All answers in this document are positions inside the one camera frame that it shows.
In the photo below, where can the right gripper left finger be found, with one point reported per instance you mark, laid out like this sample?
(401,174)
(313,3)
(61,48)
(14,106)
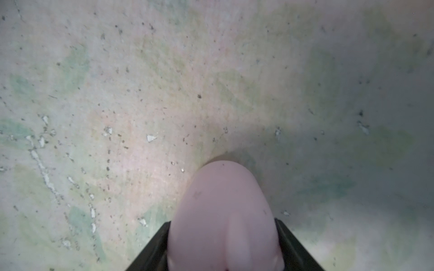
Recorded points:
(154,255)

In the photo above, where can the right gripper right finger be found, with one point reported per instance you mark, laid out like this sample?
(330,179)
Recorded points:
(295,255)

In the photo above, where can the pink bottle cap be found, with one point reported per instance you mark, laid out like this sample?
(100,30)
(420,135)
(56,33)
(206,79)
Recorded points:
(224,223)

